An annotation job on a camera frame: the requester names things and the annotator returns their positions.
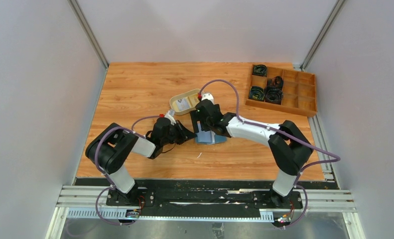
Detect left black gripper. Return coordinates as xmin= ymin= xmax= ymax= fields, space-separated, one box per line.
xmin=162 ymin=120 xmax=197 ymax=146

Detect blue leather card holder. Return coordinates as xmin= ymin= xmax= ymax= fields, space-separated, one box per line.
xmin=195 ymin=122 xmax=227 ymax=145

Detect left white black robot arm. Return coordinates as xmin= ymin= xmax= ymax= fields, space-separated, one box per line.
xmin=85 ymin=117 xmax=197 ymax=206

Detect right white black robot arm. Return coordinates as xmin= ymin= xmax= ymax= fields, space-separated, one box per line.
xmin=190 ymin=100 xmax=313 ymax=208

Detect yellow card in tray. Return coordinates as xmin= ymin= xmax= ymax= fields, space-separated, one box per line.
xmin=188 ymin=93 xmax=200 ymax=108

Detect white card in tray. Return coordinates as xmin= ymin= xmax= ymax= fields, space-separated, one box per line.
xmin=174 ymin=98 xmax=191 ymax=112

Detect cream oval tray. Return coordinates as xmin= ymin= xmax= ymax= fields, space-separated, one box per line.
xmin=169 ymin=89 xmax=200 ymax=116

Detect rolled dark belt left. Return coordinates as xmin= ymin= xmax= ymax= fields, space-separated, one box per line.
xmin=248 ymin=86 xmax=265 ymax=102

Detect rolled black belt large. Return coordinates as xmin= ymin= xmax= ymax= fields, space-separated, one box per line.
xmin=264 ymin=87 xmax=283 ymax=105

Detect rolled black belt top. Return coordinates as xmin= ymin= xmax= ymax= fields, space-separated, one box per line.
xmin=252 ymin=64 xmax=267 ymax=77

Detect rolled black belt middle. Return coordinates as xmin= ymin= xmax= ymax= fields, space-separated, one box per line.
xmin=266 ymin=76 xmax=284 ymax=89

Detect wooden compartment organizer box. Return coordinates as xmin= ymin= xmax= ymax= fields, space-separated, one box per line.
xmin=245 ymin=65 xmax=317 ymax=118

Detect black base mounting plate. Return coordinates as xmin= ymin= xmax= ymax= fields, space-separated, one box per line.
xmin=74 ymin=178 xmax=339 ymax=219

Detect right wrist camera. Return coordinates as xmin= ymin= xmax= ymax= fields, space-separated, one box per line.
xmin=197 ymin=93 xmax=214 ymax=103

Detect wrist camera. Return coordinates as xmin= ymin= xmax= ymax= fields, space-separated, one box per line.
xmin=159 ymin=109 xmax=176 ymax=125
xmin=197 ymin=93 xmax=214 ymax=103

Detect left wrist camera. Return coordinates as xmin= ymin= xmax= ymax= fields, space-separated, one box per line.
xmin=159 ymin=109 xmax=176 ymax=125

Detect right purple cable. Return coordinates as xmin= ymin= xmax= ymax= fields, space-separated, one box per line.
xmin=197 ymin=79 xmax=341 ymax=228

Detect aluminium rail frame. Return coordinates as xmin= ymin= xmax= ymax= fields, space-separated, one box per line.
xmin=46 ymin=186 xmax=366 ymax=239

